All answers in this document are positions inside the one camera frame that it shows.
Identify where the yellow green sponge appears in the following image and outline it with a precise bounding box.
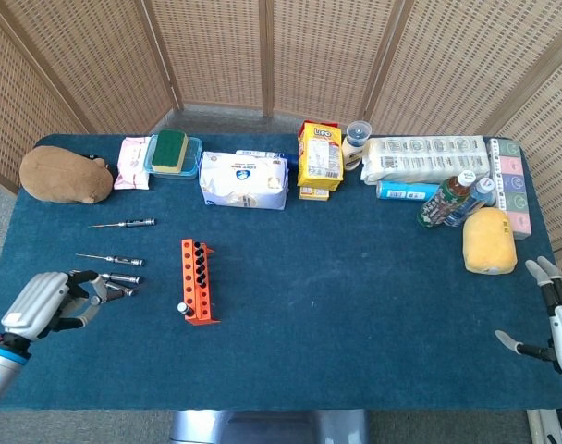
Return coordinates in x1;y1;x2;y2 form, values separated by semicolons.
151;129;189;175

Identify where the green tea bottle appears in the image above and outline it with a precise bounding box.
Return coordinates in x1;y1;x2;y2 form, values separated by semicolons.
417;170;477;228

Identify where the brown plush toy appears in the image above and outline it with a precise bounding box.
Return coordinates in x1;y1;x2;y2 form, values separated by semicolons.
18;145;115;205

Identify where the light blue tube can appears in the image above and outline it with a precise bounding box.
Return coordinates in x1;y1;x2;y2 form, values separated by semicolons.
376;179;442;203

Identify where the blue table cloth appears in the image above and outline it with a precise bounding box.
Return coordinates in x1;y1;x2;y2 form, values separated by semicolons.
0;133;562;413

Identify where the mayonnaise squeeze bottle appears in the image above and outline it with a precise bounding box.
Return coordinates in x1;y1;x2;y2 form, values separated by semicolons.
341;120;373;172

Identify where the white pink wet wipes pack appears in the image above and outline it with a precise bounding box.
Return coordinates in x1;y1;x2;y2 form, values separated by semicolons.
113;136;153;191

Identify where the thin green shaft screwdriver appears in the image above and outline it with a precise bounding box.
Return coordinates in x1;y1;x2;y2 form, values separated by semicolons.
87;217;156;229

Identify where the yellow plush bread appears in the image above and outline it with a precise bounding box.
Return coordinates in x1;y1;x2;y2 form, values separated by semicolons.
462;206;518;276

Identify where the long white paper package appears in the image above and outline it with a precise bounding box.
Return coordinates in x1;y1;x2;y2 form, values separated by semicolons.
360;135;491;186

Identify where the blue label water bottle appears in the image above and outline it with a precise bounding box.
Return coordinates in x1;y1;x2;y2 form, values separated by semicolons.
444;177;497;228

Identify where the small yellow box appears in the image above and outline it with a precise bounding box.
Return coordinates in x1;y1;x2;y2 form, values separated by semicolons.
299;184;331;202

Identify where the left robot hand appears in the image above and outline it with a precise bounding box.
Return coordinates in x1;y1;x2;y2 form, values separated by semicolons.
1;270;107;343

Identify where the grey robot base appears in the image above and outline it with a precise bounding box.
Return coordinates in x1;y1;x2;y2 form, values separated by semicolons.
169;409;370;444

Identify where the wicker folding screen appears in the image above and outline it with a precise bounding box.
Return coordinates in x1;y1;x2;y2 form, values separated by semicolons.
0;0;562;255

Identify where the orange screwdriver rack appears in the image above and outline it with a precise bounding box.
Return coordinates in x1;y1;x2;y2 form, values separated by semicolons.
180;238;221;326

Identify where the clear container blue lid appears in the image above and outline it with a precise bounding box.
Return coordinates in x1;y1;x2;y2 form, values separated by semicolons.
143;133;203;180

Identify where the yellow snack bag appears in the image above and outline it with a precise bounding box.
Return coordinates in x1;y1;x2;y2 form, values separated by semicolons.
297;120;345;191

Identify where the black silver precision screwdriver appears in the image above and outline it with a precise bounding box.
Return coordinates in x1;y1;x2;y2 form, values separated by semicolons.
75;253;146;268

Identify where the multicolour tissue pack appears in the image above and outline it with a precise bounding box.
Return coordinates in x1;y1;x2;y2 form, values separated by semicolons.
486;137;533;241

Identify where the white flour bag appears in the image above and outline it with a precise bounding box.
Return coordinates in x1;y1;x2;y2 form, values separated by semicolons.
199;150;290;212

